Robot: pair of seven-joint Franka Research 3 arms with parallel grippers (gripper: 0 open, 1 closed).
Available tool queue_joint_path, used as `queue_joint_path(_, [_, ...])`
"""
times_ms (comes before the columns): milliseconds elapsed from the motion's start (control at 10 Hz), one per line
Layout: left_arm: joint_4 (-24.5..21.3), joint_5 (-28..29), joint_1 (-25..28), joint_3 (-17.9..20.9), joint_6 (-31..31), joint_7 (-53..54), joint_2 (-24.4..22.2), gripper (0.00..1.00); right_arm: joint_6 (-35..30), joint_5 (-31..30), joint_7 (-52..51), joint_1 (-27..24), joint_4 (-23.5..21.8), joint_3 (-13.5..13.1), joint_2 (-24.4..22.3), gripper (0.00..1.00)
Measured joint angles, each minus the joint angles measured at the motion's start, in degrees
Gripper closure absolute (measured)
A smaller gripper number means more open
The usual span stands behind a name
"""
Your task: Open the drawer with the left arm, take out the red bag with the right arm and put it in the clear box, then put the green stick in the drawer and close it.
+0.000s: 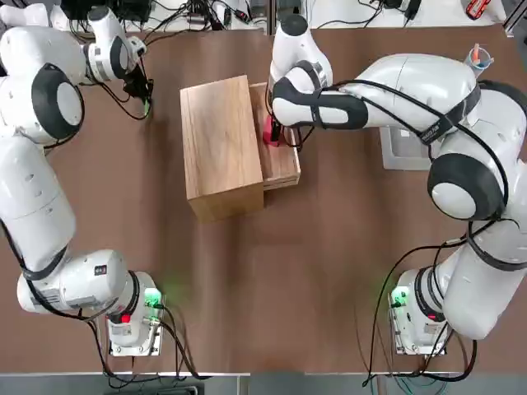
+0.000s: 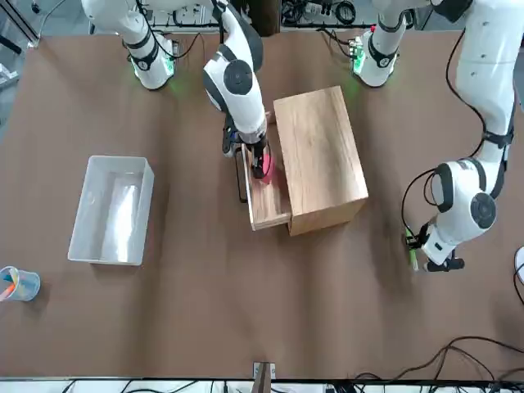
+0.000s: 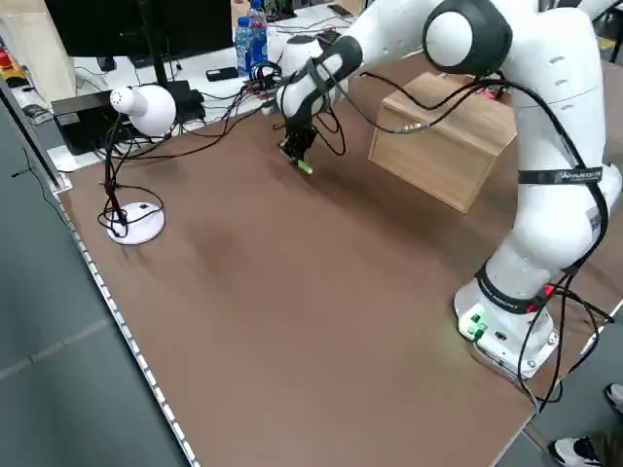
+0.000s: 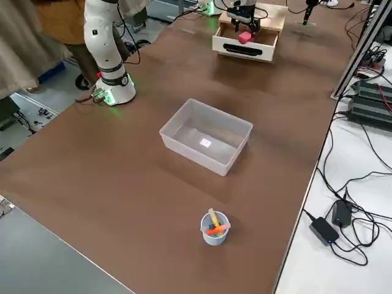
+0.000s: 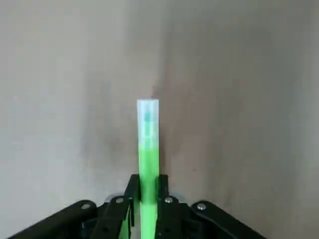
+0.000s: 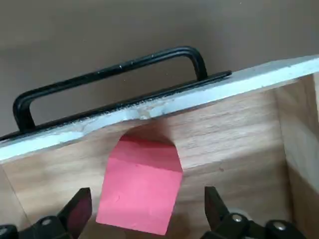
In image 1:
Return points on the green stick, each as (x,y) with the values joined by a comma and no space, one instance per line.
(146,109)

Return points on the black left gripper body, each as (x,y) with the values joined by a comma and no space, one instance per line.
(138,82)

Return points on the orange stick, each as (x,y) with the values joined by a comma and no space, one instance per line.
(476,53)

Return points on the orange black hand tool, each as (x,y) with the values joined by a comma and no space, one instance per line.
(477,8)

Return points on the dark grey power adapter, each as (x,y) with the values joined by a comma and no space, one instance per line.
(392,3)

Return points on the clear plastic box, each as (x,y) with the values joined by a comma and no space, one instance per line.
(405,154)

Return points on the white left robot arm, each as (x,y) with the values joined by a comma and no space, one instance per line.
(37,185)

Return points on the black power adapter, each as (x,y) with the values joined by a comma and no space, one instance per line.
(413,10)

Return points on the aluminium frame post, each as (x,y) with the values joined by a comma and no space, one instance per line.
(271,16)

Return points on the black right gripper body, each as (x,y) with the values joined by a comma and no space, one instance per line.
(279,131)

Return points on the wooden drawer cabinet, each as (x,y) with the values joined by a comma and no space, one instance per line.
(222,148)

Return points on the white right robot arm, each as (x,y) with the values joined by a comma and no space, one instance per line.
(465,185)

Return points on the red bag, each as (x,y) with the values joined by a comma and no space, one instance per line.
(269,136)

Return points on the clear plastic cup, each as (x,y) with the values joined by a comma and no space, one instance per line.
(488,61)

